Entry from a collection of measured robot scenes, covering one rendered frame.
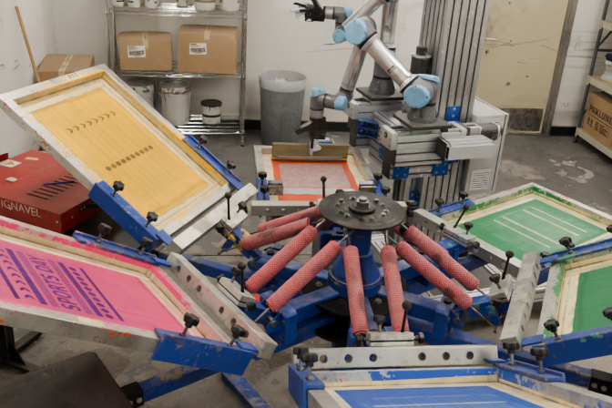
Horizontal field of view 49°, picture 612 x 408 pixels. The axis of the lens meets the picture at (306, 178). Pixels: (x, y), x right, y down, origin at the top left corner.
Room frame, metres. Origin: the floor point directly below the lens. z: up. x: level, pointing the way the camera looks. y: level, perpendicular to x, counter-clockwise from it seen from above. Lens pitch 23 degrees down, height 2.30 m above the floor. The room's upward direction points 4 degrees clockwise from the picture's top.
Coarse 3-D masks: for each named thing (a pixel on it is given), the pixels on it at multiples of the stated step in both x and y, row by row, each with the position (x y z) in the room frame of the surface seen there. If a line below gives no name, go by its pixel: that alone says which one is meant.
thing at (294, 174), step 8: (272, 160) 3.36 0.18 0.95; (280, 160) 3.37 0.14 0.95; (280, 168) 3.26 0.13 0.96; (288, 168) 3.26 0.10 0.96; (296, 168) 3.27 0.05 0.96; (304, 168) 3.28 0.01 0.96; (280, 176) 3.16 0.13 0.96; (288, 176) 3.17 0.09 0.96; (296, 176) 3.17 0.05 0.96; (304, 176) 3.18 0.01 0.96; (312, 176) 3.19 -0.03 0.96; (288, 184) 3.06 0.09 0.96; (296, 184) 3.07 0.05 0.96; (304, 184) 3.08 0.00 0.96; (312, 184) 3.08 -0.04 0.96; (280, 200) 2.87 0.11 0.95; (288, 200) 2.87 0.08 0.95; (296, 200) 2.88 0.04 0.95; (304, 200) 2.89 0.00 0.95; (312, 200) 2.89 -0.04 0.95
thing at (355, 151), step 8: (256, 152) 3.38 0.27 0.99; (264, 152) 3.46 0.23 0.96; (352, 152) 3.52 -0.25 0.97; (360, 152) 3.48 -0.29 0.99; (256, 160) 3.26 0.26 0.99; (360, 160) 3.36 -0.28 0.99; (256, 168) 3.19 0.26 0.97; (360, 168) 3.30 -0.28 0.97; (368, 168) 3.25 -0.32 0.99; (368, 176) 3.15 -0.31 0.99
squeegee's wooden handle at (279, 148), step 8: (272, 144) 3.35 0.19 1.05; (280, 144) 3.36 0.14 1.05; (288, 144) 3.36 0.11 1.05; (296, 144) 3.37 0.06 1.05; (304, 144) 3.38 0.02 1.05; (320, 144) 3.39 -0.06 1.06; (328, 144) 3.40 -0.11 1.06; (336, 144) 3.41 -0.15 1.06; (344, 144) 3.42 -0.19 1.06; (272, 152) 3.35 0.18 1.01; (280, 152) 3.35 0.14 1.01; (288, 152) 3.36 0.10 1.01; (296, 152) 3.37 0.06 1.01; (304, 152) 3.37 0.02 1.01; (312, 152) 3.38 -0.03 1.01; (320, 152) 3.38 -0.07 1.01; (328, 152) 3.39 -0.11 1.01; (336, 152) 3.39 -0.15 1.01; (344, 152) 3.40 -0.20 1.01
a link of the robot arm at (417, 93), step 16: (352, 32) 3.26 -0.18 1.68; (368, 32) 3.25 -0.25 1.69; (368, 48) 3.25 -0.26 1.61; (384, 48) 3.24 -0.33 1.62; (384, 64) 3.21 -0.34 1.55; (400, 64) 3.21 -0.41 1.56; (400, 80) 3.18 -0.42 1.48; (416, 80) 3.16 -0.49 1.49; (416, 96) 3.12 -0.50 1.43; (432, 96) 3.19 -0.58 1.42
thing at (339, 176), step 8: (312, 168) 3.28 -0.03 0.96; (320, 168) 3.29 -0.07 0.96; (328, 168) 3.30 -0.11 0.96; (336, 168) 3.31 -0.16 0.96; (344, 168) 3.31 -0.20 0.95; (320, 176) 3.19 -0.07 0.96; (328, 176) 3.20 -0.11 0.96; (336, 176) 3.21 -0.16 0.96; (344, 176) 3.21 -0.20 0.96; (352, 176) 3.22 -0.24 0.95; (320, 184) 3.09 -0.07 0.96; (328, 184) 3.10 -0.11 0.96; (336, 184) 3.10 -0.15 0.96; (344, 184) 3.11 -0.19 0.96; (352, 184) 3.12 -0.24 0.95
